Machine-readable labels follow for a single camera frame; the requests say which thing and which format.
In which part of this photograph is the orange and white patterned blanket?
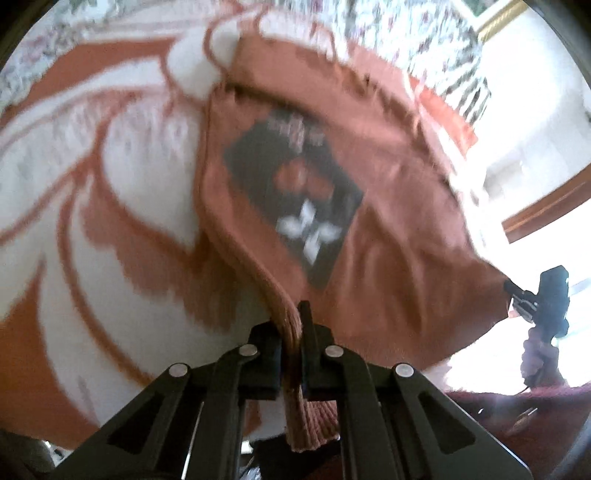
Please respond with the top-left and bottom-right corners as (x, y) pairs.
(0, 0), (479, 450)

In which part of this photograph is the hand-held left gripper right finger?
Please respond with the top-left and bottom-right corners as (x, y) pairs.
(297, 301), (533, 480)

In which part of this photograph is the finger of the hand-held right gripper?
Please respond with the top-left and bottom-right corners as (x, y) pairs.
(502, 279), (539, 325)

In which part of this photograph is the person's right hand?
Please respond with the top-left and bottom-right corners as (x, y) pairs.
(521, 326), (565, 389)

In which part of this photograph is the floral patterned bedsheet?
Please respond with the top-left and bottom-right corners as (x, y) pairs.
(0, 0), (491, 126)

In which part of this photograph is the brown wooden furniture edge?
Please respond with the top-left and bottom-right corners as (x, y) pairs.
(501, 177), (591, 244)

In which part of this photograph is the gold picture frame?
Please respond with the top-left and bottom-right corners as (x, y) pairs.
(462, 0), (528, 37)

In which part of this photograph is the rust orange sweater black print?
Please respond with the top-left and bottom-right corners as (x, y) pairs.
(196, 34), (514, 454)

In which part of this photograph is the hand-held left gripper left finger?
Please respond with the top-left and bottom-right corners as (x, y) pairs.
(50, 322), (283, 480)

